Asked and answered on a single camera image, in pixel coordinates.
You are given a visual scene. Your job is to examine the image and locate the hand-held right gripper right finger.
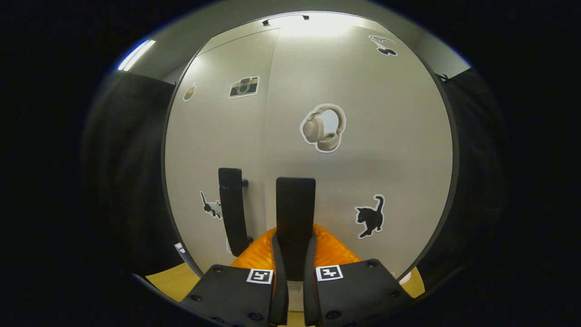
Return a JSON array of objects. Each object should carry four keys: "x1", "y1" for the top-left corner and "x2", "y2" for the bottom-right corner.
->
[{"x1": 302, "y1": 224, "x2": 416, "y2": 327}]

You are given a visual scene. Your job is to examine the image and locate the camera sticker cabinet door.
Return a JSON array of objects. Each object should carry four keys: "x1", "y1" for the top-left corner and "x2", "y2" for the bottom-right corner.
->
[{"x1": 164, "y1": 27, "x2": 280, "y2": 273}]

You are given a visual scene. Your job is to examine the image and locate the black backdrop cloth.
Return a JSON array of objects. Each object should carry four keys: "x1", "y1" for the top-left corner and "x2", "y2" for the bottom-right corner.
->
[
  {"x1": 84, "y1": 70, "x2": 178, "y2": 277},
  {"x1": 418, "y1": 68, "x2": 509, "y2": 291}
]

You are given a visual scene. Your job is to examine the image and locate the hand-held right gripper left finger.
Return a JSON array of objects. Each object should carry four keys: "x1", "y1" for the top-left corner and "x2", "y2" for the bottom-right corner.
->
[{"x1": 181, "y1": 227, "x2": 290, "y2": 327}]

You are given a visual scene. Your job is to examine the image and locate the beige cabinet flap panel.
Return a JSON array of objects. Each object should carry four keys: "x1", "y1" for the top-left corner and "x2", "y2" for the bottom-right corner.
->
[{"x1": 197, "y1": 11, "x2": 411, "y2": 55}]

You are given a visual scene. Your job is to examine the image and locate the black door handle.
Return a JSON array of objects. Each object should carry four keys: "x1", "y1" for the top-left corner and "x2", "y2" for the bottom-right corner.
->
[
  {"x1": 276, "y1": 177, "x2": 316, "y2": 282},
  {"x1": 218, "y1": 168, "x2": 253, "y2": 258}
]

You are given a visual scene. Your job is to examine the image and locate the headphone sticker cabinet door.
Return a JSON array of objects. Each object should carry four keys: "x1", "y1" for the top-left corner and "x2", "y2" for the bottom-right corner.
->
[{"x1": 262, "y1": 23, "x2": 454, "y2": 291}]

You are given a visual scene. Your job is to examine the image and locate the beige double-door shoe cabinet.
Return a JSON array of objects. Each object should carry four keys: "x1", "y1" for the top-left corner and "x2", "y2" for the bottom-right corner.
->
[{"x1": 161, "y1": 10, "x2": 460, "y2": 296}]

